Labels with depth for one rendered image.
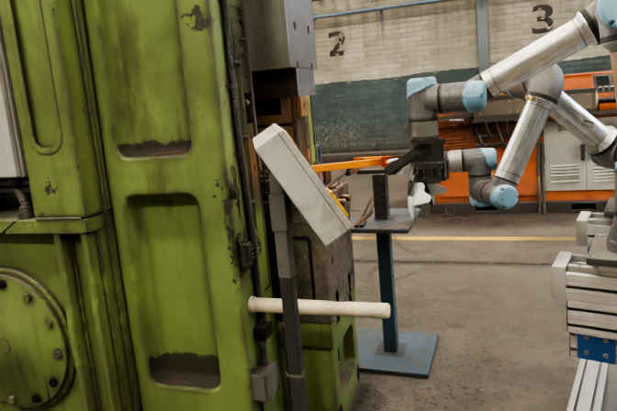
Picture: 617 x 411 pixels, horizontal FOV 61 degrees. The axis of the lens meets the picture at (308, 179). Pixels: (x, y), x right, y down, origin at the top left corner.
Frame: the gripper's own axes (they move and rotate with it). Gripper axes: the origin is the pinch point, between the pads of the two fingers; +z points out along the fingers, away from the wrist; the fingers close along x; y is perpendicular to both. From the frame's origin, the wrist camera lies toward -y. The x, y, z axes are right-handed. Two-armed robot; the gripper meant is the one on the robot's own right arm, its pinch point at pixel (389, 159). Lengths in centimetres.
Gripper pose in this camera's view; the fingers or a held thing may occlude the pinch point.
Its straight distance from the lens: 187.3
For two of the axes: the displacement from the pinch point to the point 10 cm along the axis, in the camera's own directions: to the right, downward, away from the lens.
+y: 1.1, 9.8, 1.6
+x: 3.1, -1.9, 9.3
